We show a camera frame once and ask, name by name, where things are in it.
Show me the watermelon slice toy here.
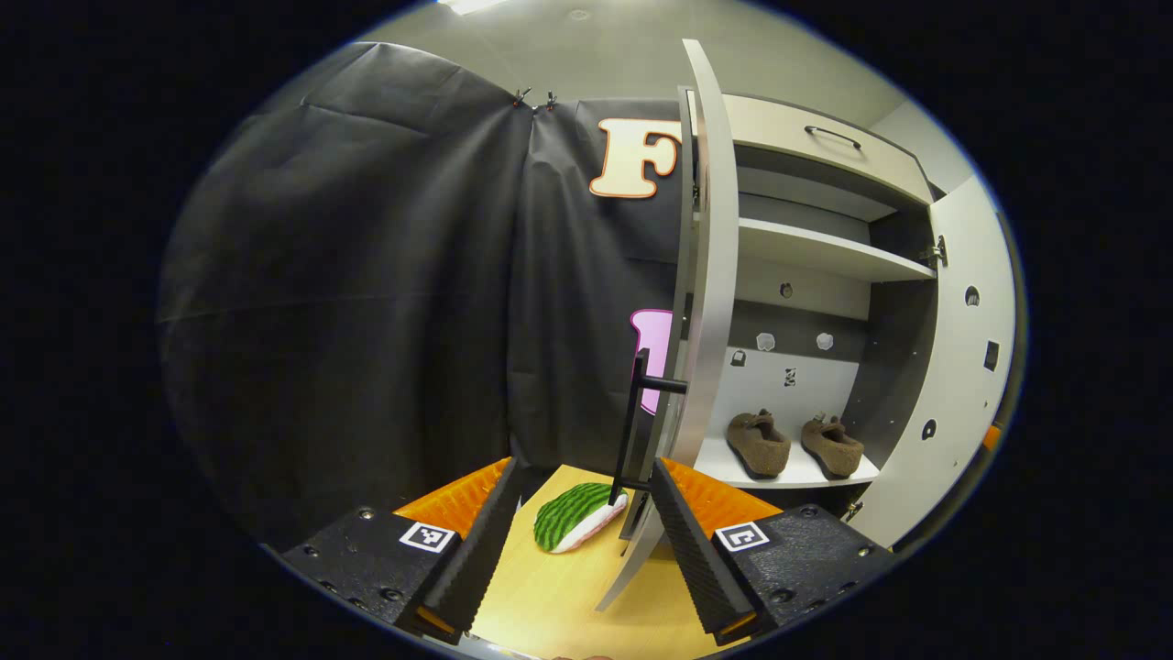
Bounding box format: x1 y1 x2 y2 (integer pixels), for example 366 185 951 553
533 482 630 555

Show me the white cabinet door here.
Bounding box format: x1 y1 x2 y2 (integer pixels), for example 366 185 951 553
848 174 1018 549
596 38 741 613

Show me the black backdrop cloth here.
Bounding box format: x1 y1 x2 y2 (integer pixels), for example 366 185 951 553
158 41 697 551

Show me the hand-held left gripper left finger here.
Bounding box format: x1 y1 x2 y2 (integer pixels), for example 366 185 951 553
280 456 523 643

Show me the black door handle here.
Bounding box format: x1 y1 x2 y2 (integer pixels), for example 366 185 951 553
609 348 688 496

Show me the white cabinet drawer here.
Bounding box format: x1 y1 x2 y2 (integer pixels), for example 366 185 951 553
724 93 936 207

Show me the white shoe cabinet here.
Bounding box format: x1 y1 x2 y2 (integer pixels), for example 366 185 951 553
596 38 1018 613

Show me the brown fleece shoe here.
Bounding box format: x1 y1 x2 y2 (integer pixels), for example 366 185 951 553
802 414 865 480
727 409 792 479

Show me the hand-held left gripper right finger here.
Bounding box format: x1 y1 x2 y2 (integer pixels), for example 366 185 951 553
649 456 897 645

